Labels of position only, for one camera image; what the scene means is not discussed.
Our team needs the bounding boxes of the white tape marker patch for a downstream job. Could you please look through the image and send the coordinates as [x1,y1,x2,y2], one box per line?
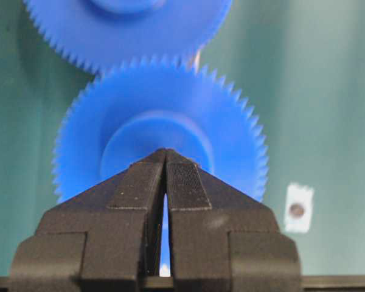
[284,182,315,233]

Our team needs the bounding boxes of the large blue plastic gear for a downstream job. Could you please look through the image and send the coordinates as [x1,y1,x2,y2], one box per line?
[25,1,232,74]

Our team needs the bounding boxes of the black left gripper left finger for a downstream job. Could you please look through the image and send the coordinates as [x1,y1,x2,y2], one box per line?
[10,149,166,291]

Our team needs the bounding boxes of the small blue plastic gear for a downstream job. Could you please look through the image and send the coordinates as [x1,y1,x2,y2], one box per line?
[53,60,268,201]

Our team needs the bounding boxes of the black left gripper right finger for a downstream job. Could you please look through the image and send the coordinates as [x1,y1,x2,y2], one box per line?
[165,150,302,291]

